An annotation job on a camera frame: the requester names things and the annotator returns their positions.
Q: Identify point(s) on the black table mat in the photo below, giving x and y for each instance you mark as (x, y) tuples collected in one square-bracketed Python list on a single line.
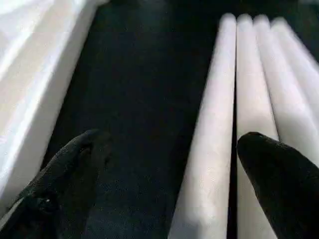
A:
[(137, 99)]

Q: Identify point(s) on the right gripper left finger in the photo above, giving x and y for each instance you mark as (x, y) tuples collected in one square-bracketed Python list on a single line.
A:
[(54, 194)]

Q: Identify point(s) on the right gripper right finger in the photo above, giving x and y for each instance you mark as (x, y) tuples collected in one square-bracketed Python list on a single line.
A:
[(286, 194)]

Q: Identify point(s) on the white plastic table top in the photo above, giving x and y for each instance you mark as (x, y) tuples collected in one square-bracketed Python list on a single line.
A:
[(25, 74)]

